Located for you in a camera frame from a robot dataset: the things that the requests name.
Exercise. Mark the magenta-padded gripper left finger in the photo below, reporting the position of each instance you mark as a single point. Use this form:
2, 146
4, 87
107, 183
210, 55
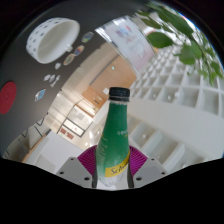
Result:
75, 171

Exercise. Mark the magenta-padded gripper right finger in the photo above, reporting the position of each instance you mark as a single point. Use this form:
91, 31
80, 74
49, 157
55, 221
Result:
146, 171

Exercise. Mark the green plastic drink bottle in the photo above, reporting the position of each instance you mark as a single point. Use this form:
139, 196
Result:
113, 143

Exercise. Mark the ceiling lights group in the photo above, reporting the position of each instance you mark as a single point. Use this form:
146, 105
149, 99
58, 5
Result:
144, 136

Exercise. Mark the blue shield-shaped sticker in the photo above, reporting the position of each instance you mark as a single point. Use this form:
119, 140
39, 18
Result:
40, 95

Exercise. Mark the small white sticker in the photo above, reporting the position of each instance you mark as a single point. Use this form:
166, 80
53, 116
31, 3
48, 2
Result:
55, 81
47, 77
57, 65

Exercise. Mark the flat round red coaster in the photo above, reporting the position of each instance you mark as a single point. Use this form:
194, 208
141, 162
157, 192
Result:
7, 98

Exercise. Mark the round colourful sticker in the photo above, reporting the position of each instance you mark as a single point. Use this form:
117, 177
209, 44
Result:
79, 50
69, 59
87, 36

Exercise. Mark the potted green leafy plant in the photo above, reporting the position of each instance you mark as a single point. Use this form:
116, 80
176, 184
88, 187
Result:
160, 39

